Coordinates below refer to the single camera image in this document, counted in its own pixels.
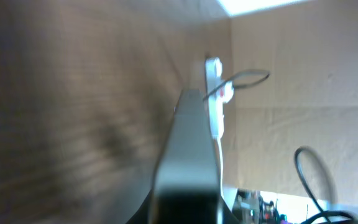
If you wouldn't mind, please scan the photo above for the white power strip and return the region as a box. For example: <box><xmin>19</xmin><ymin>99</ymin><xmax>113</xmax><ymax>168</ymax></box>
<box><xmin>205</xmin><ymin>57</ymin><xmax>224</xmax><ymax>139</ymax></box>

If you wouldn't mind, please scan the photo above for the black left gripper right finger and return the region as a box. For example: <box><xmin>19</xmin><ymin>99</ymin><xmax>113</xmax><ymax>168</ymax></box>
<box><xmin>221</xmin><ymin>198</ymin><xmax>240</xmax><ymax>224</ymax></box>

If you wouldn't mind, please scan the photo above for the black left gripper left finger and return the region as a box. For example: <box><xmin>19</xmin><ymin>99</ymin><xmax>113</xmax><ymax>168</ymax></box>
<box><xmin>126</xmin><ymin>191</ymin><xmax>153</xmax><ymax>224</ymax></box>

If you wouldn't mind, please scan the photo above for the black USB charging cable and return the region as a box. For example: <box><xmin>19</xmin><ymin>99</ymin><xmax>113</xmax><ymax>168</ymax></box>
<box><xmin>202</xmin><ymin>68</ymin><xmax>271</xmax><ymax>101</ymax></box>

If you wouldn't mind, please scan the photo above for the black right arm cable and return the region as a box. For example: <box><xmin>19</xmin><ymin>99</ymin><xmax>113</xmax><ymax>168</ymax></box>
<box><xmin>293</xmin><ymin>146</ymin><xmax>358</xmax><ymax>224</ymax></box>

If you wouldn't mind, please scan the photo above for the brown cardboard panel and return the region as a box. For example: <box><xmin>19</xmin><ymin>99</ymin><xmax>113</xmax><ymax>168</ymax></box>
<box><xmin>223</xmin><ymin>0</ymin><xmax>358</xmax><ymax>206</ymax></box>

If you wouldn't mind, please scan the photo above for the white USB charger adapter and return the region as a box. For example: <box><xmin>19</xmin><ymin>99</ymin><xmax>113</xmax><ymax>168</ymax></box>
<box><xmin>217</xmin><ymin>81</ymin><xmax>234</xmax><ymax>103</ymax></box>

